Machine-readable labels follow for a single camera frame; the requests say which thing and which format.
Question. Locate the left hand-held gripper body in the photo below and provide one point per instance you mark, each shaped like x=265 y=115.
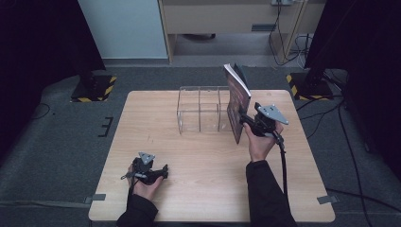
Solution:
x=143 y=171

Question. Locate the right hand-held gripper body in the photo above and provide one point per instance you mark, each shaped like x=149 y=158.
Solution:
x=266 y=124

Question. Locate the purple glossy magazine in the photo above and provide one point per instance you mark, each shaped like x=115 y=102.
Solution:
x=237 y=101

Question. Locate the clear acrylic file organizer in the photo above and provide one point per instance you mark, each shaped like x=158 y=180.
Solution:
x=201 y=110

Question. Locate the person's left hand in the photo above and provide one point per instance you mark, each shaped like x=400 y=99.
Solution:
x=145 y=190

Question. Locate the person's right hand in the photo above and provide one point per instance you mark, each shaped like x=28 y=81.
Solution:
x=260 y=146

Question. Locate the black striped stand base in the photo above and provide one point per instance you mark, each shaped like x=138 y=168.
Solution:
x=94 y=90
x=310 y=88

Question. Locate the black tape floor mark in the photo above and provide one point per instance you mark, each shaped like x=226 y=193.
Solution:
x=107 y=126

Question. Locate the light wooden cabinet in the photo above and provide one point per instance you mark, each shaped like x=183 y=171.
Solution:
x=220 y=19

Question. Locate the black curtain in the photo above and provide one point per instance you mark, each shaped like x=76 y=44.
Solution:
x=372 y=63
x=38 y=47

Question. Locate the white cabinet panel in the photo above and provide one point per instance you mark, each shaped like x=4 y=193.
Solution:
x=123 y=28

